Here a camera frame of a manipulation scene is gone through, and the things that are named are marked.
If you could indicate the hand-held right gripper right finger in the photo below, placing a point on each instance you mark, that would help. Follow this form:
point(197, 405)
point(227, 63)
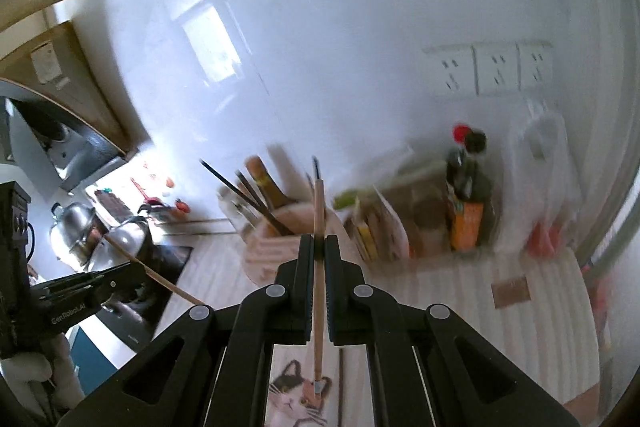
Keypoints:
point(331, 292)

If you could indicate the white plastic bag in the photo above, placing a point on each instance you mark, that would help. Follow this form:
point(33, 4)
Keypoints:
point(545, 167)

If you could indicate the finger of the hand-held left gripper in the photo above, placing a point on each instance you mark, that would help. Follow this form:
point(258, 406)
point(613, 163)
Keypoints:
point(95, 284)

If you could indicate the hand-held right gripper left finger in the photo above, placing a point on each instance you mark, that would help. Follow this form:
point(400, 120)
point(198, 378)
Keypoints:
point(309, 287)

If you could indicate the striped placemat with cat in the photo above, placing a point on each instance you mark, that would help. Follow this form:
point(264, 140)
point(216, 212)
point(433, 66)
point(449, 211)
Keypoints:
point(450, 307)

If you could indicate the white utensil holder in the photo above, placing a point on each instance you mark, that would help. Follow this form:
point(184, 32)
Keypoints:
point(270, 252)

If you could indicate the teal cabinet front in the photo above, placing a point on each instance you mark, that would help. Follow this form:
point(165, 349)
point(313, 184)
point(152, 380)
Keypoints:
point(95, 357)

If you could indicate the light wooden chopstick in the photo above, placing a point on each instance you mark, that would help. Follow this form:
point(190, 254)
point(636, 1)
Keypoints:
point(165, 283)

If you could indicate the steel pot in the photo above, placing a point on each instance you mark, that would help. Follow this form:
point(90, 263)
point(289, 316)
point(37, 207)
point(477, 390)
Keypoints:
point(127, 242)
point(72, 232)

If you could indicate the thin dark chopstick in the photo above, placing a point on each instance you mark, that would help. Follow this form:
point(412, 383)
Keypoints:
point(247, 189)

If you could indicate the dark sauce bottle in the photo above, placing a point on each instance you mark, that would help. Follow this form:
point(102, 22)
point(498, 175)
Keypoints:
point(467, 179)

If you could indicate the person's left hand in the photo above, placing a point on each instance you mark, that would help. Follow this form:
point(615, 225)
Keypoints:
point(35, 372)

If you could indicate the red kitchen utensil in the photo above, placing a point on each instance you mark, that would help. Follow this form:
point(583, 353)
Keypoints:
point(140, 189)

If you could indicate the wooden wall cabinet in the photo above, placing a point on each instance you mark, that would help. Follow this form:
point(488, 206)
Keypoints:
point(85, 72)

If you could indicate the grey pipe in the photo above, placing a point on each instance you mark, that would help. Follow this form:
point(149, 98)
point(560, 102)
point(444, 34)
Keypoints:
point(615, 232)

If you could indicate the white wall socket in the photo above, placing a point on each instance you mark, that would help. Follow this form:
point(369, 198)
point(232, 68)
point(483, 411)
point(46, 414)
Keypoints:
point(535, 66)
point(450, 71)
point(497, 69)

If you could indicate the black chopstick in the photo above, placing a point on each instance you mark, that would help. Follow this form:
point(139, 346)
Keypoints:
point(316, 167)
point(235, 192)

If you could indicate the grey range hood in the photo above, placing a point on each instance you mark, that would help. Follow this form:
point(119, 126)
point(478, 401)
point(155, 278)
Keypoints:
point(35, 142)

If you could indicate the red capped bottle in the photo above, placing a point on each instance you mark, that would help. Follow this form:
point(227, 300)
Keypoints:
point(460, 133)

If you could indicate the dark brown chopstick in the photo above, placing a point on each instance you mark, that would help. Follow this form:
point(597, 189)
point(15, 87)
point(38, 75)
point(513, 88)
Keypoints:
point(342, 382)
point(265, 184)

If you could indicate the small orange toy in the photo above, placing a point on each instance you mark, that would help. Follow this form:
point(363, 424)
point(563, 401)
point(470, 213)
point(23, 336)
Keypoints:
point(182, 207)

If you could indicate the black stove top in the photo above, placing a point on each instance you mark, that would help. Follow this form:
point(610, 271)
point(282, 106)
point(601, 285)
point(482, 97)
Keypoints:
point(170, 262)

